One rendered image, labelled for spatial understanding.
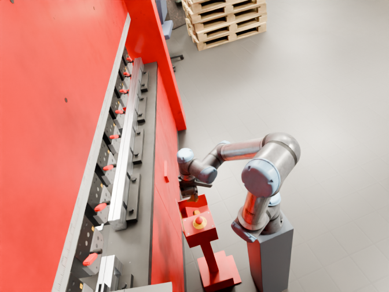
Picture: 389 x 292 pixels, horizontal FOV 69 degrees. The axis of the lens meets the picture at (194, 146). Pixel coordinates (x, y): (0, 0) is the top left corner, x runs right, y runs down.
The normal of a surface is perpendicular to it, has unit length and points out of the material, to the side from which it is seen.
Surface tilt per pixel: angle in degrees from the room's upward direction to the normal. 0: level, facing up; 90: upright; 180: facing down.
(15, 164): 90
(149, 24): 90
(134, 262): 0
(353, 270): 0
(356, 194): 0
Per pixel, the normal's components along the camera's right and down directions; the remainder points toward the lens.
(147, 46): 0.07, 0.68
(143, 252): -0.18, -0.71
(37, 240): 0.98, -0.19
